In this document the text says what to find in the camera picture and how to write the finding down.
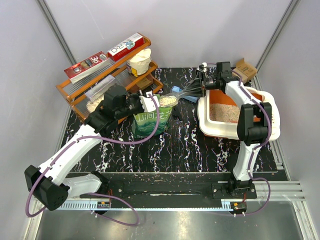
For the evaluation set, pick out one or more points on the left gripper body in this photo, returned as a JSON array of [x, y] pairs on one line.
[[133, 104]]

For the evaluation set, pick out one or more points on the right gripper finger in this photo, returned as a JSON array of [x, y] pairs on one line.
[[196, 93], [195, 84]]

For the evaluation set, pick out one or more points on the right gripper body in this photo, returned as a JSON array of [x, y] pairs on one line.
[[210, 83]]

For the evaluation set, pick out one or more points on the green litter bag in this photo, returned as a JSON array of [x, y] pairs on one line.
[[144, 123]]

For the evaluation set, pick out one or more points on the clear plastic scoop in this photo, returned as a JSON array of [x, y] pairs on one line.
[[171, 99]]

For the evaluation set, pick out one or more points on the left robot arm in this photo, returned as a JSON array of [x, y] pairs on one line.
[[49, 184]]

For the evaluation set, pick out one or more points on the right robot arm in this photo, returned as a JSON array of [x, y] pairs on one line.
[[253, 129]]

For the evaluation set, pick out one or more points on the blue carton box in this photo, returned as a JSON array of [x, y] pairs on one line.
[[179, 94]]

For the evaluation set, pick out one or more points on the litter granules in box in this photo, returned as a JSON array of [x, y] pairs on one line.
[[224, 113]]

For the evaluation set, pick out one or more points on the brown cardboard box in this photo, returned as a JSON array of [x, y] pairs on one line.
[[246, 70]]

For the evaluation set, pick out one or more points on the clear plastic box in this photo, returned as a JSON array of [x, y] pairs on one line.
[[100, 87]]

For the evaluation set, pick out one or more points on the red white toothpaste box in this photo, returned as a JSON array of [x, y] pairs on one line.
[[123, 48]]

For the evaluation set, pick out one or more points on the red silver toothpaste box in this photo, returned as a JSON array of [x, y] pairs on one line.
[[86, 67]]

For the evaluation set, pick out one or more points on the brown scouring pad pack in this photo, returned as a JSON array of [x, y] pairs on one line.
[[145, 82]]

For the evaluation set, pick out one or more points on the orange wooden shelf rack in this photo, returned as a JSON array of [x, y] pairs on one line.
[[74, 93]]

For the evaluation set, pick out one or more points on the white paper bag upper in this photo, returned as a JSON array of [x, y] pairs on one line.
[[139, 63]]

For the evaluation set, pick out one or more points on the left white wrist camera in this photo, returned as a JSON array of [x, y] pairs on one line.
[[149, 102]]

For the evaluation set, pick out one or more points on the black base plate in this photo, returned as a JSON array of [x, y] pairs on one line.
[[175, 187]]

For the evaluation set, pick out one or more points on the aluminium rail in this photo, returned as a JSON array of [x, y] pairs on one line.
[[207, 200]]

